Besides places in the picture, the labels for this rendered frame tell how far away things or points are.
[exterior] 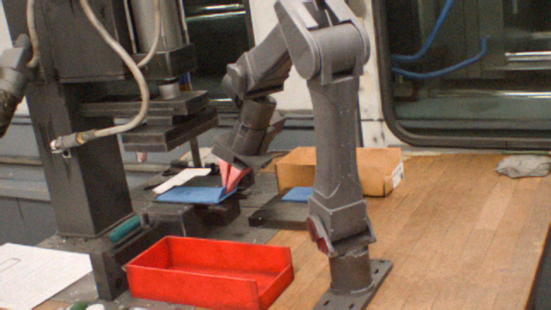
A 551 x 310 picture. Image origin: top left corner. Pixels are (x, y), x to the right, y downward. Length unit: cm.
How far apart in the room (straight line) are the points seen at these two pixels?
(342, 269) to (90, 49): 63
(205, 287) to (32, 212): 178
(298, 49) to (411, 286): 41
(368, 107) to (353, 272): 79
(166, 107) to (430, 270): 55
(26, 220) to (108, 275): 169
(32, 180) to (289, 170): 143
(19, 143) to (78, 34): 141
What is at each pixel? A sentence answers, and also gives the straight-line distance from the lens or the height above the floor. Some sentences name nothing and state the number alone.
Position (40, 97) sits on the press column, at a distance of 147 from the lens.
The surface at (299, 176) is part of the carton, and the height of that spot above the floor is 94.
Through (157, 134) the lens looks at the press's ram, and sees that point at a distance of 124.
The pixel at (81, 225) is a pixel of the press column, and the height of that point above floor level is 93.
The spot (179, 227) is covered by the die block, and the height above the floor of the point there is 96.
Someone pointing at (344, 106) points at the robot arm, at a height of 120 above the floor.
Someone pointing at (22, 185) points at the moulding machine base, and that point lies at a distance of 277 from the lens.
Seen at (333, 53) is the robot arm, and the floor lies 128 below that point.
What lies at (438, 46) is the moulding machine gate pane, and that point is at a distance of 168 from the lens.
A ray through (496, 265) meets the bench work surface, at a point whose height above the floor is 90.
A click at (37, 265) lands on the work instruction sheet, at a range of 144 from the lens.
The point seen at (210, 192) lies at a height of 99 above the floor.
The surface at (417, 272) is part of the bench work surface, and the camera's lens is 114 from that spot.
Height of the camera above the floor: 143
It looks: 16 degrees down
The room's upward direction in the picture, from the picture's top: 8 degrees counter-clockwise
